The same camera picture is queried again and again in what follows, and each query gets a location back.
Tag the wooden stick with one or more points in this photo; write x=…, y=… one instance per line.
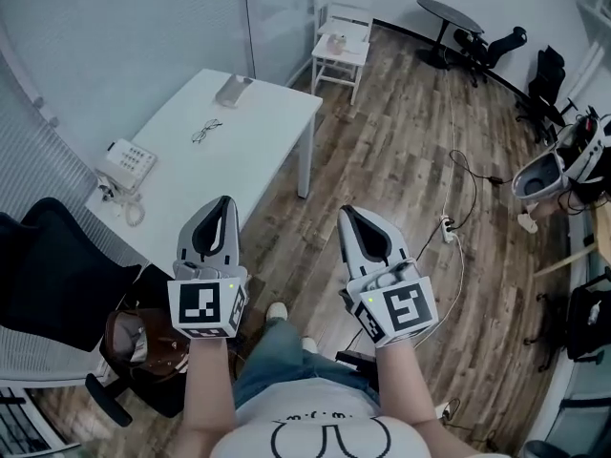
x=563, y=261

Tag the person's blue jeans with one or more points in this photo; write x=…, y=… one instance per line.
x=286, y=365

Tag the brown leather bag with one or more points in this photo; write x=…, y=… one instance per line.
x=153, y=341

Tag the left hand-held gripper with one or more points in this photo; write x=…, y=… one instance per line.
x=198, y=303

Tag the person's right forearm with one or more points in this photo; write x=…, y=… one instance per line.
x=406, y=380

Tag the person's white shoe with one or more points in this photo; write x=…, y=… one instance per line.
x=310, y=344
x=277, y=312

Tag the pink object on chair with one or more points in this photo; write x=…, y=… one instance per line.
x=336, y=43

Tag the person's white printed shirt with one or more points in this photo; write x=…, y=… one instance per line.
x=324, y=427

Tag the black bag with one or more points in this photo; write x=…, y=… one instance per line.
x=589, y=322

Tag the white table leg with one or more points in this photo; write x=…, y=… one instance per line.
x=308, y=160

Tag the grey glasses case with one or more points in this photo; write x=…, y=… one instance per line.
x=231, y=91

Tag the black mesh office chair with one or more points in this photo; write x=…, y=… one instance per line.
x=52, y=275

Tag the thin black-framed glasses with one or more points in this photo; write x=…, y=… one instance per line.
x=206, y=131

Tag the black box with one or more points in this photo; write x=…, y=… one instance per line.
x=355, y=360

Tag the white wooden chair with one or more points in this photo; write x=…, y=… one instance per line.
x=341, y=55

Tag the person's left forearm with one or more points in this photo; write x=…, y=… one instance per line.
x=205, y=384

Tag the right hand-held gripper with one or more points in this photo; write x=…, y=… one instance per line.
x=406, y=308

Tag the black round table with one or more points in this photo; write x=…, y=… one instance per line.
x=448, y=14

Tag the white power strip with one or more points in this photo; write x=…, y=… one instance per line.
x=447, y=229

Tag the white desk telephone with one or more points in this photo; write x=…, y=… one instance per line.
x=129, y=160

